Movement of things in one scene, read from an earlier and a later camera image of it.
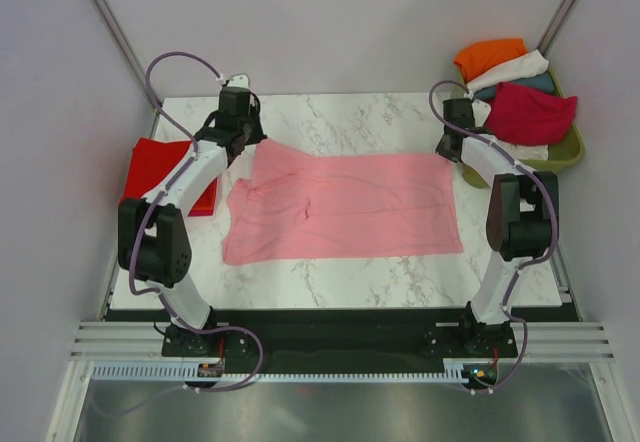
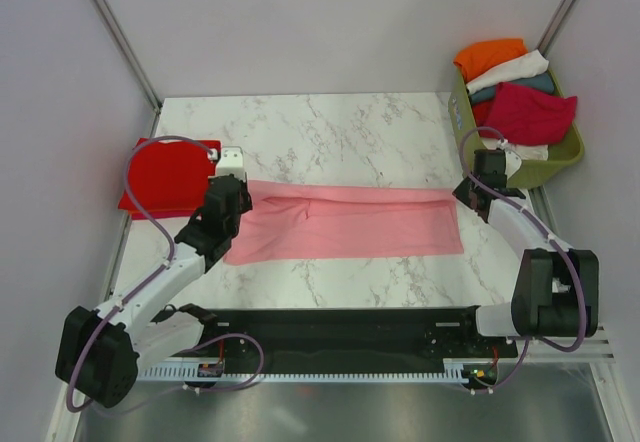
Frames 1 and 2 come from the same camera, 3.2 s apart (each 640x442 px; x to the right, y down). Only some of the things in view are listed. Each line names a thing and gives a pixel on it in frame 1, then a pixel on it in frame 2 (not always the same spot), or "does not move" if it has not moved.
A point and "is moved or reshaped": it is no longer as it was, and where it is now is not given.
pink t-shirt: (297, 204) is moved or reshaped
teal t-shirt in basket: (541, 82) does not move
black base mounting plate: (339, 337) does not move
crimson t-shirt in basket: (522, 115) does not move
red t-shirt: (150, 165) does not move
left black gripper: (258, 135) → (244, 191)
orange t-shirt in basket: (479, 55) does not move
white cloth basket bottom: (528, 152) does not move
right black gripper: (440, 150) → (461, 194)
